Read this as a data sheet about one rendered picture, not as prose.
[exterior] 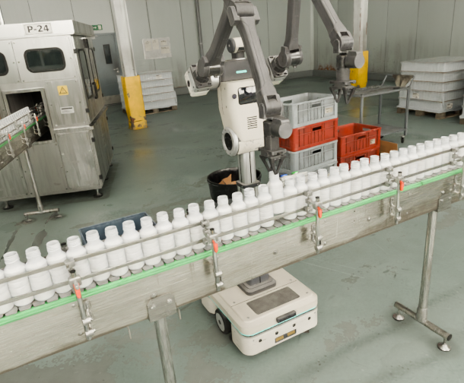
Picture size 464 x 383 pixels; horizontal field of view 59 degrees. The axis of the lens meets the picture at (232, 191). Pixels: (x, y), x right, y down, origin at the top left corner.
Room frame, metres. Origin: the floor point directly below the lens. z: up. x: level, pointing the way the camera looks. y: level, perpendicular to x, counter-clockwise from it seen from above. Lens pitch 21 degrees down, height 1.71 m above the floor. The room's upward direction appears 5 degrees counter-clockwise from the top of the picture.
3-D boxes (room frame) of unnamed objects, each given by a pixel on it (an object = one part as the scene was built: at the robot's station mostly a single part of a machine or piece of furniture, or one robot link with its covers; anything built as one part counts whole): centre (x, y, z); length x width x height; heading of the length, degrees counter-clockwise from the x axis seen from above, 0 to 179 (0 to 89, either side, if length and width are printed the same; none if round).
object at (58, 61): (5.29, 2.27, 1.00); 1.60 x 1.30 x 2.00; 9
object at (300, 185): (1.53, -0.27, 1.08); 0.06 x 0.06 x 0.17
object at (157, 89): (11.11, 2.04, 0.50); 1.24 x 1.03 x 1.00; 120
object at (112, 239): (1.18, 0.40, 1.08); 0.06 x 0.06 x 0.17
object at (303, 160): (3.94, -0.74, 0.55); 0.61 x 0.41 x 0.22; 124
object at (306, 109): (3.94, -0.73, 1.00); 0.61 x 0.41 x 0.22; 124
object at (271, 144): (1.49, -0.16, 1.32); 0.10 x 0.07 x 0.07; 27
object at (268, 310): (2.15, -0.10, 0.24); 0.68 x 0.53 x 0.41; 27
